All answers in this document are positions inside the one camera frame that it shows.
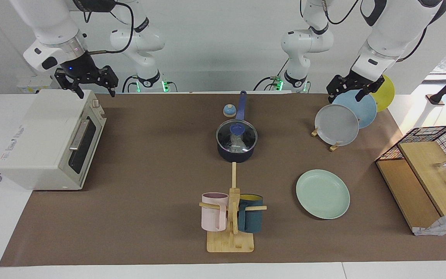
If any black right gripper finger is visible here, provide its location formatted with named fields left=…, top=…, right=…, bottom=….
left=55, top=69, right=85, bottom=98
left=91, top=65, right=119, bottom=97

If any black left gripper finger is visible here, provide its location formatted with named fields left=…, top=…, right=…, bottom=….
left=356, top=76, right=385, bottom=102
left=327, top=76, right=349, bottom=103

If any glass lid with blue knob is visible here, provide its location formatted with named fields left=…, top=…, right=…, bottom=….
left=216, top=119, right=258, bottom=153

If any light blue plate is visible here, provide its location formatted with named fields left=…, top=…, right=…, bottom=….
left=332, top=90, right=377, bottom=129

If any yellow plate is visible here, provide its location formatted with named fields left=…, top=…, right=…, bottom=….
left=369, top=74, right=395, bottom=113

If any grey plate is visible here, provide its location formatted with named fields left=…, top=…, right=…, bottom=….
left=314, top=104, right=360, bottom=146

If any wooden plate rack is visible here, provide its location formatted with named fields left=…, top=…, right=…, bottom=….
left=311, top=124, right=341, bottom=152

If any green plate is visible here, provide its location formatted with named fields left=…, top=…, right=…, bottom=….
left=296, top=169, right=351, bottom=220

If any white toaster oven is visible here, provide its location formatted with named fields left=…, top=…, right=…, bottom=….
left=0, top=89, right=107, bottom=191

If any brown table mat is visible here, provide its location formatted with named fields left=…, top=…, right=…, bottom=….
left=0, top=93, right=446, bottom=267

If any white marbled panel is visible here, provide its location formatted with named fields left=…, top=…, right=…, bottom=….
left=413, top=211, right=446, bottom=237

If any dark teal mug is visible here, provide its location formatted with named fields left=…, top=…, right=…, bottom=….
left=237, top=194, right=264, bottom=233

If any pink mug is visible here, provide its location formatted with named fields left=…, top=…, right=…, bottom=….
left=201, top=192, right=229, bottom=232

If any wooden mug tree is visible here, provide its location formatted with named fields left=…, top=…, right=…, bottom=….
left=199, top=162, right=267, bottom=253

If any black base cable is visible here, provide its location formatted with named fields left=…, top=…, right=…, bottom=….
left=122, top=75, right=177, bottom=93
left=254, top=58, right=312, bottom=93

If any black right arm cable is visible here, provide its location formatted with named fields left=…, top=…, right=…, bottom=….
left=72, top=0, right=135, bottom=55

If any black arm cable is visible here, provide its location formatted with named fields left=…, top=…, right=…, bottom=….
left=300, top=0, right=429, bottom=62
left=72, top=0, right=135, bottom=55

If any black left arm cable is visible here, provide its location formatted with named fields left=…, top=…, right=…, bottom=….
left=300, top=0, right=429, bottom=62

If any black wire basket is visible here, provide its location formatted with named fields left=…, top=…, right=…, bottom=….
left=376, top=125, right=446, bottom=183

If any dark pot with blue handle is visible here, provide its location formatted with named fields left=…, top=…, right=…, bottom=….
left=216, top=90, right=258, bottom=163

